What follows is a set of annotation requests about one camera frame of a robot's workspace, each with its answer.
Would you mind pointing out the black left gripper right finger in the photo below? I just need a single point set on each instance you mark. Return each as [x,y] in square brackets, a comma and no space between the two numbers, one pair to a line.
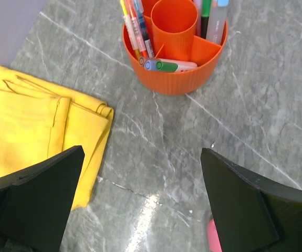
[251,212]

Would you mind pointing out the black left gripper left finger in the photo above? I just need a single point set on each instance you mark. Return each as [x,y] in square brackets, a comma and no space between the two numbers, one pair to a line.
[35,202]

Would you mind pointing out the white marker green cap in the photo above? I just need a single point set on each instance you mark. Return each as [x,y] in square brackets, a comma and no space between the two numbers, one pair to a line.
[166,66]

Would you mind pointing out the white marker blue cap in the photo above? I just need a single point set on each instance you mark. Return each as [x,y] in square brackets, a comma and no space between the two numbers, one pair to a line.
[151,65]

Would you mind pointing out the orange pen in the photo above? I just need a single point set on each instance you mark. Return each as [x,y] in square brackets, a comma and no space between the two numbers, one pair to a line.
[137,30]

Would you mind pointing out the clear tube blue cap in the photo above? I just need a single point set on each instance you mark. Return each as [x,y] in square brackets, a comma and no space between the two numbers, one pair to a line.
[217,18]

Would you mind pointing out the black green highlighter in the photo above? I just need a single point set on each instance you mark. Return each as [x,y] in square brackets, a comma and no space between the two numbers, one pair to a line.
[205,13]

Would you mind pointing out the white marker brown cap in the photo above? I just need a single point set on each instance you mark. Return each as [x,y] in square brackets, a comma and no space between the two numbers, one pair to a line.
[143,60]

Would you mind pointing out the yellow pencil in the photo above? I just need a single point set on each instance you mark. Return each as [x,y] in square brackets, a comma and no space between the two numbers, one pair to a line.
[129,27]

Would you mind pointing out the dark blue pen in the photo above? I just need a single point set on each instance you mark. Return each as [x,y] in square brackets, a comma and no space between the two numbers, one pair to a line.
[144,29]

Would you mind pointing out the yellow folded cloth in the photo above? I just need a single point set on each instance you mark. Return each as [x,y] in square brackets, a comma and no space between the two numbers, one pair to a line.
[39,119]

